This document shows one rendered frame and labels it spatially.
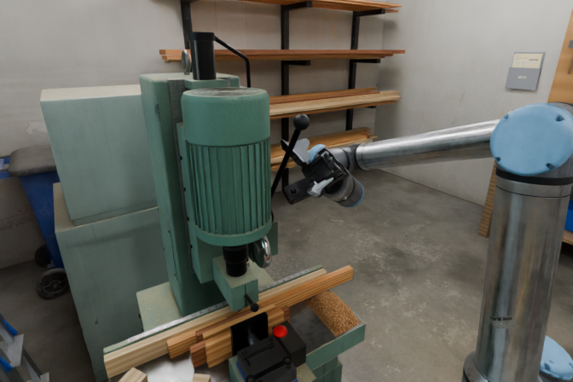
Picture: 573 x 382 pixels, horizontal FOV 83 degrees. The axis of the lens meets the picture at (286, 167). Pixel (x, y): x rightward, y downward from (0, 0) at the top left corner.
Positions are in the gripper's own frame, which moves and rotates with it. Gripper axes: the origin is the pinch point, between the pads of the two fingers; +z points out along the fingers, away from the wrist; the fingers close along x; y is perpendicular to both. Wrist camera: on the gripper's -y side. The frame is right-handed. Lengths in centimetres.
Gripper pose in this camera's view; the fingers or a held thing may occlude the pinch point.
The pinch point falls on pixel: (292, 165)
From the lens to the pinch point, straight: 72.1
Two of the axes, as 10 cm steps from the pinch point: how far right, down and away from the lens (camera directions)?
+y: 7.7, -5.9, -2.5
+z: -4.8, -2.8, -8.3
